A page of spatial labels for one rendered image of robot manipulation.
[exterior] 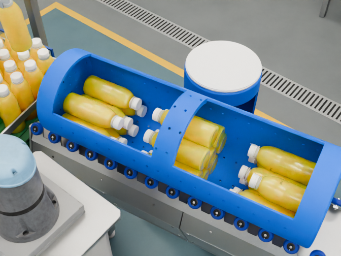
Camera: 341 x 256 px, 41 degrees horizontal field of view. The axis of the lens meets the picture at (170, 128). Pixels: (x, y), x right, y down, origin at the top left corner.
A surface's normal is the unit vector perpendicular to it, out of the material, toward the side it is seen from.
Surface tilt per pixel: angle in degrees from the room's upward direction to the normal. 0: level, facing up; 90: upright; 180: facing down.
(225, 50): 0
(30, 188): 88
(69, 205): 2
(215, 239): 70
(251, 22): 0
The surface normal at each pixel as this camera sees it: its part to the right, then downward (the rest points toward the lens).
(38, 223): 0.64, 0.30
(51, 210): 0.93, -0.07
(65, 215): -0.02, -0.68
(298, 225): -0.46, 0.48
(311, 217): -0.41, 0.24
